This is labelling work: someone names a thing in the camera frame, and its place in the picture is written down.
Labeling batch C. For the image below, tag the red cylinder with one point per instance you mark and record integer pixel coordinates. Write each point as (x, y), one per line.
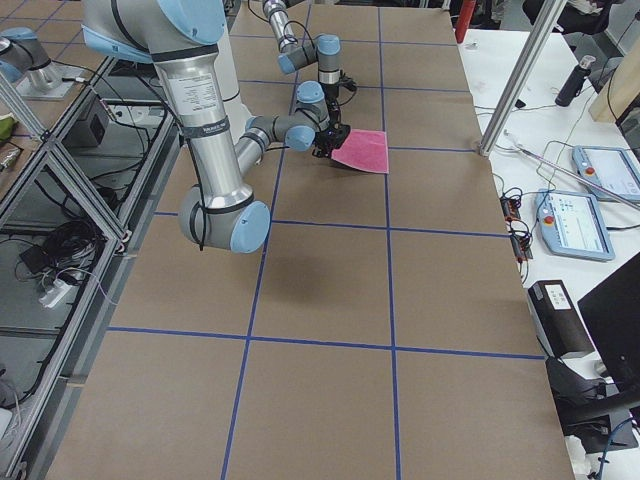
(464, 18)

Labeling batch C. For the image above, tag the black water bottle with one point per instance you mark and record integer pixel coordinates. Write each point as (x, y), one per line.
(572, 87)

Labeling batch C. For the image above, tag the far teach pendant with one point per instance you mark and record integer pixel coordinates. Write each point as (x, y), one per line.
(611, 168)

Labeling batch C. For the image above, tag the near teach pendant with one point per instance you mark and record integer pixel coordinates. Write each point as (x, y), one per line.
(571, 225)

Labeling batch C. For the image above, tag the aluminium frame side rack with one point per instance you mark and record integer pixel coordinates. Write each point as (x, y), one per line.
(75, 207)

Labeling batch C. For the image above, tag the brown paper table cover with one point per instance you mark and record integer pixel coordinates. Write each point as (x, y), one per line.
(382, 333)

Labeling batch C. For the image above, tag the black computer monitor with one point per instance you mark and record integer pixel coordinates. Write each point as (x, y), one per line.
(610, 312)

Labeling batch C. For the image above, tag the small circuit board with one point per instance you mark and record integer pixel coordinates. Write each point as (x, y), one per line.
(510, 208)

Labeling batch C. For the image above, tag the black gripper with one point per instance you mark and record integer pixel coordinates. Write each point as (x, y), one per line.
(333, 120)
(332, 93)

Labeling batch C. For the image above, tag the black box with label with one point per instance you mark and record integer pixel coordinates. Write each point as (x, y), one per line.
(558, 324)

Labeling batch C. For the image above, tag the pink and grey towel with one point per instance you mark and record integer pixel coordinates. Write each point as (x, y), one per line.
(364, 150)

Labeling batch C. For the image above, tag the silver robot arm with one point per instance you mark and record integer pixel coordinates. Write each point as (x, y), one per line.
(182, 40)
(294, 54)

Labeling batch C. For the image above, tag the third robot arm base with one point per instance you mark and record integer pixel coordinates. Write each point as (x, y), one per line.
(26, 63)

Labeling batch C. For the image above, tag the teach pendant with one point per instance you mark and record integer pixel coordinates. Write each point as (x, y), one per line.
(611, 168)
(571, 225)

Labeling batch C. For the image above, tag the aluminium frame post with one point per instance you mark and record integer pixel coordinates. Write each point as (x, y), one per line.
(533, 46)

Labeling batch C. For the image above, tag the white power strip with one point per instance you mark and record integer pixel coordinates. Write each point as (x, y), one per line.
(54, 294)

